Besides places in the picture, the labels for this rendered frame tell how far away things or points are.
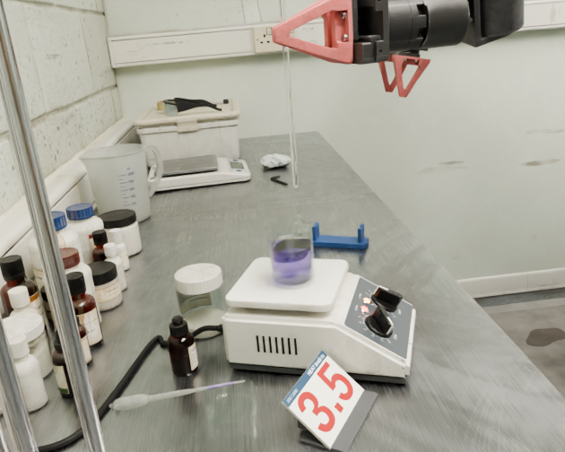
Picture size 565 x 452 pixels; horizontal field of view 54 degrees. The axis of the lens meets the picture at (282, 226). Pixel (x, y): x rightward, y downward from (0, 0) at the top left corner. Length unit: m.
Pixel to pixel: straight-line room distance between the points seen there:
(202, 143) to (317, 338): 1.15
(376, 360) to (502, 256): 1.87
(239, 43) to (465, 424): 1.59
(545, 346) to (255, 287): 0.95
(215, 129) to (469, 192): 1.07
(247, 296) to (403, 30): 0.32
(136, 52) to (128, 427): 1.54
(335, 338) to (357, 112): 1.56
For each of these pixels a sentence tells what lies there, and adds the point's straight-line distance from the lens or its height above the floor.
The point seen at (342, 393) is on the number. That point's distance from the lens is 0.58.
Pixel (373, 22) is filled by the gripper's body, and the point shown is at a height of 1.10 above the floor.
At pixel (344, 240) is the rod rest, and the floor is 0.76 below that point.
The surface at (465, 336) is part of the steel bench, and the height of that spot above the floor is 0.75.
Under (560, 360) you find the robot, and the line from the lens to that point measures 1.42.
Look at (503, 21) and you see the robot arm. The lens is 0.67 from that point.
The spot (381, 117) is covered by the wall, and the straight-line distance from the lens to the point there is 2.11.
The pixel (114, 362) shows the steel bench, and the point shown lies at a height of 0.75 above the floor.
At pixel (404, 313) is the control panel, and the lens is 0.67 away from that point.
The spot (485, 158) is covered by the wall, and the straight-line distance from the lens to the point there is 2.27.
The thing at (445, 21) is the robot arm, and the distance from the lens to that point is 0.63.
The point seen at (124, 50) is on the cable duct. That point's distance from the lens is 1.99.
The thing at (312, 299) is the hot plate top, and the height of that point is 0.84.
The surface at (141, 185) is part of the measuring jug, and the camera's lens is 1.19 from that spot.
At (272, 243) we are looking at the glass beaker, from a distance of 0.60.
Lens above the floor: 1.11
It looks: 19 degrees down
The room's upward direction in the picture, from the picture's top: 5 degrees counter-clockwise
